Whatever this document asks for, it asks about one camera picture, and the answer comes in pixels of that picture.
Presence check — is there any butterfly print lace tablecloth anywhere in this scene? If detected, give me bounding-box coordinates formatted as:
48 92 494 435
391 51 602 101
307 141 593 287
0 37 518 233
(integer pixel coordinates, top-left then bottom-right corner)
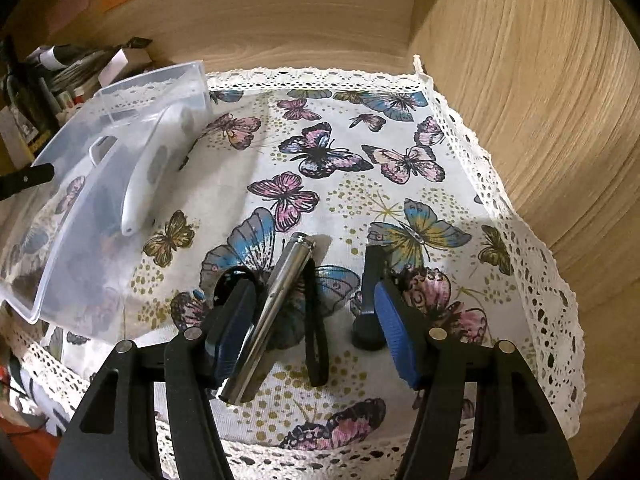
0 57 586 480

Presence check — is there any silver flashlight with black strap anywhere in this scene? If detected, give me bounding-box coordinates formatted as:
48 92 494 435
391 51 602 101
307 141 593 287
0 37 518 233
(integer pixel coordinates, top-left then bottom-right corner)
217 232 332 404

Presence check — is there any clear plastic storage container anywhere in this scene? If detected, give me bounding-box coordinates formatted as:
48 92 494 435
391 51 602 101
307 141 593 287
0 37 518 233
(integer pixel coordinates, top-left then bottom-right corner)
0 60 212 325

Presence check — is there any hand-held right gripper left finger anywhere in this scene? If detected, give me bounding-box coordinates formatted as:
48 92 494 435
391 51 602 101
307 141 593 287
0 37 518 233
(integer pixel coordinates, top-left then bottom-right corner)
50 279 257 480

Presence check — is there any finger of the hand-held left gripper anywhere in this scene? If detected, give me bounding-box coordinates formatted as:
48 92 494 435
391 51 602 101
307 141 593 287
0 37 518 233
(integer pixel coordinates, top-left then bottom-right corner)
0 162 55 201

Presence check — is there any small black round cap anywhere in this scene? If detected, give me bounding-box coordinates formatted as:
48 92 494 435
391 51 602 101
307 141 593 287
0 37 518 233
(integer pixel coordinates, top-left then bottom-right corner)
212 266 261 311

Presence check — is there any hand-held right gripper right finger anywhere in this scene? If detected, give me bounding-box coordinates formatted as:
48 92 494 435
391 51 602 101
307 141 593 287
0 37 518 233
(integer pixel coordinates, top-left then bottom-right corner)
374 280 578 480

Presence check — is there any pink sticky note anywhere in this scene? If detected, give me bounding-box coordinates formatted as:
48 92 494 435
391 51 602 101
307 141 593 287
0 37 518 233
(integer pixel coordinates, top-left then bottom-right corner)
47 0 91 24

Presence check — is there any stack of books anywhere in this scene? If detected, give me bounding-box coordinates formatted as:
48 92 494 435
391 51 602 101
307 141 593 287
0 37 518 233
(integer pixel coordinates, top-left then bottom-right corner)
30 36 152 111

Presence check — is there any small white cardboard box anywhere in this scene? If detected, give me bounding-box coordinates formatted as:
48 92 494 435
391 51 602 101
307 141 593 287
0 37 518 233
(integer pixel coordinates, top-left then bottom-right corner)
97 49 144 86

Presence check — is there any white handheld facial device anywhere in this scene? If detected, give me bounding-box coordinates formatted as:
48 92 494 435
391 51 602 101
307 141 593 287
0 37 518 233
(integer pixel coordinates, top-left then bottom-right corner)
120 101 187 236

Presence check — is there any dark wine bottle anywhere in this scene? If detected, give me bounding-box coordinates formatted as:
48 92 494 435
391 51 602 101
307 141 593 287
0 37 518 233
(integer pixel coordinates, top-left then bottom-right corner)
0 35 58 159

